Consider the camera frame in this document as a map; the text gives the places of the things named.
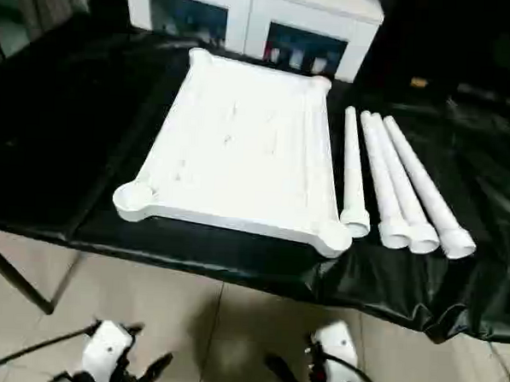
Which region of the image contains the white plastic table top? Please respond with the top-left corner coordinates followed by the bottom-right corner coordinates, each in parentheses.
top-left (109, 43), bottom-right (362, 260)

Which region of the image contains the black table mat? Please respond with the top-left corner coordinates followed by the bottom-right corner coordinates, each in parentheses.
top-left (0, 19), bottom-right (510, 346)

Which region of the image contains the black metal table frame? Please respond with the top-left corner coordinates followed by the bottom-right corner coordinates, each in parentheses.
top-left (0, 228), bottom-right (87, 318)

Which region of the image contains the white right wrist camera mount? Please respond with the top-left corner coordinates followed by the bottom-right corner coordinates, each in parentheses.
top-left (308, 317), bottom-right (366, 382)

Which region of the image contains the white plastic table leg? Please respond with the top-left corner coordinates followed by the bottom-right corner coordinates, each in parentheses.
top-left (337, 106), bottom-right (377, 240)
top-left (353, 110), bottom-right (417, 250)
top-left (375, 115), bottom-right (484, 261)
top-left (364, 113), bottom-right (447, 256)

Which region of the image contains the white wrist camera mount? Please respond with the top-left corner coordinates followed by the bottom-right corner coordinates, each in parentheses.
top-left (80, 318), bottom-right (136, 382)
top-left (308, 317), bottom-right (366, 382)

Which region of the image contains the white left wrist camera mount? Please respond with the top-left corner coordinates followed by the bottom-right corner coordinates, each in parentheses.
top-left (80, 318), bottom-right (136, 382)

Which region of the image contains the white glass-door cabinet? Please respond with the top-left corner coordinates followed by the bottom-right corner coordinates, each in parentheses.
top-left (120, 0), bottom-right (385, 84)

